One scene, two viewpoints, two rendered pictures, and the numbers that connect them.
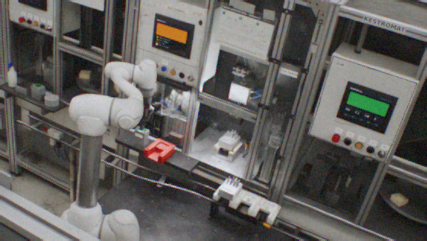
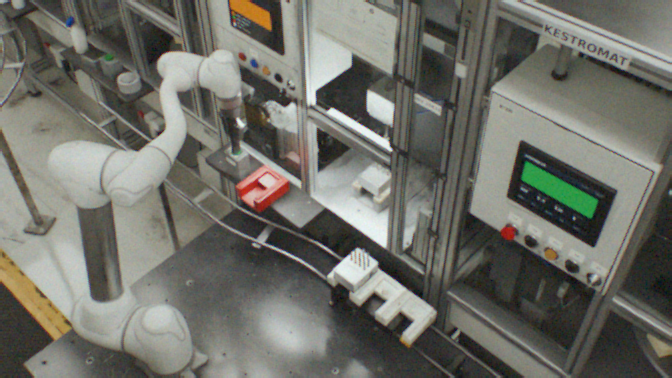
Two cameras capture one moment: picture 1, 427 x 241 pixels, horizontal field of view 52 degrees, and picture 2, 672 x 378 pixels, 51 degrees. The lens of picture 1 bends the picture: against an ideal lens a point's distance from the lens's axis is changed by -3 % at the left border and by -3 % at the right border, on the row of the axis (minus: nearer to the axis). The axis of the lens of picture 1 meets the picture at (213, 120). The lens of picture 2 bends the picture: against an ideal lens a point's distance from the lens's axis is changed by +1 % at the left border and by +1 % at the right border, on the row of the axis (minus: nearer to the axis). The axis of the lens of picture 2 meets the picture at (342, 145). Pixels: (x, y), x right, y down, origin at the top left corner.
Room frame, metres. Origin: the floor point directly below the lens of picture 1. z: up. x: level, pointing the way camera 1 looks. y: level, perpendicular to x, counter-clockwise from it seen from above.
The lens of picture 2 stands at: (0.71, -0.65, 2.86)
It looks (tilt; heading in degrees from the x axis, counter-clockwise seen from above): 44 degrees down; 21
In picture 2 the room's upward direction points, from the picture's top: straight up
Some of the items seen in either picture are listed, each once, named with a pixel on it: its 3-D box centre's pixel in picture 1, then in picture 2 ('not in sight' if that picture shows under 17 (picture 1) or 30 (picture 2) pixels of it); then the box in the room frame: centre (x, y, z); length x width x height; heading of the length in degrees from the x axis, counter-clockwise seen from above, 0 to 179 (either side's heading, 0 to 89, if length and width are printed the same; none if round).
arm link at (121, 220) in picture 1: (121, 230); (160, 334); (1.64, 0.35, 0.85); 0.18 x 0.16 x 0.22; 94
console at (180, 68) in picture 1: (178, 35); (277, 4); (2.51, 0.29, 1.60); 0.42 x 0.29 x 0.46; 69
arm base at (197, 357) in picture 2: not in sight; (174, 361); (1.64, 0.32, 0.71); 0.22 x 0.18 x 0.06; 69
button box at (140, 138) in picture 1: (142, 136); (239, 161); (2.34, 0.41, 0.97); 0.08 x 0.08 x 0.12; 69
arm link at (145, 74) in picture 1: (145, 72); (221, 71); (2.33, 0.43, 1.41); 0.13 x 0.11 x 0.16; 94
